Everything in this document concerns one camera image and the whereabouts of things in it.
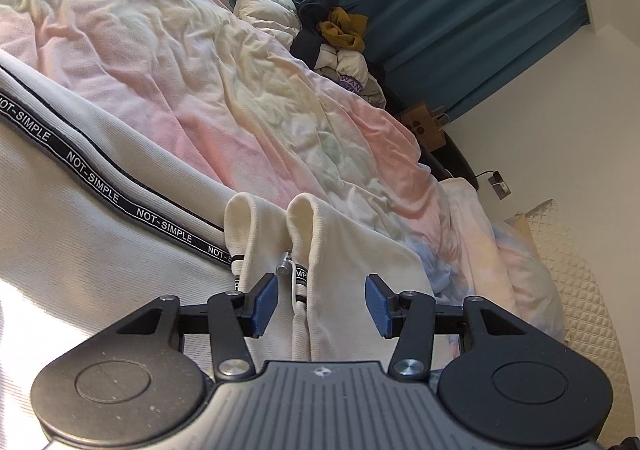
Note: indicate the cream zip-up jacket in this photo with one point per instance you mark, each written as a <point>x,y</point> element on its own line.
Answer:
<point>97,220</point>

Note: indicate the brown paper bag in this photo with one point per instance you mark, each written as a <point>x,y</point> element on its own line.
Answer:
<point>426,125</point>

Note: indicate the black chair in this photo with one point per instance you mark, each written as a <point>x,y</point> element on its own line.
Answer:
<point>448,162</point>

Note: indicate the quilted beige headboard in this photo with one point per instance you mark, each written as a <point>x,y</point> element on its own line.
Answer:
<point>589,328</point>

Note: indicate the wall socket with plug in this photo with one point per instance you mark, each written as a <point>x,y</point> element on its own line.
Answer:
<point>498,185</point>

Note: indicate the pastel pillow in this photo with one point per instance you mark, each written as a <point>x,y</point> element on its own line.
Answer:
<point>497,262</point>

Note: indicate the mustard yellow garment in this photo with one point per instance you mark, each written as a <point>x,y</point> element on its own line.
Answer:
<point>344,30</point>

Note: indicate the right teal curtain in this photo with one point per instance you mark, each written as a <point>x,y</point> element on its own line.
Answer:
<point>452,54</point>

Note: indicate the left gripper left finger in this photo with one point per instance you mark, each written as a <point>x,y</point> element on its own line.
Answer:
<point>232,317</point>

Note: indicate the white puffy comforter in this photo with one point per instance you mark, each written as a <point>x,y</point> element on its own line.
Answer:
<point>278,18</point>

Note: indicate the black garment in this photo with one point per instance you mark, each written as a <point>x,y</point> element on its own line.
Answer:
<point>306,45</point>

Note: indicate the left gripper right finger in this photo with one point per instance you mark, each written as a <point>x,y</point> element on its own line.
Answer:
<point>408,317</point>

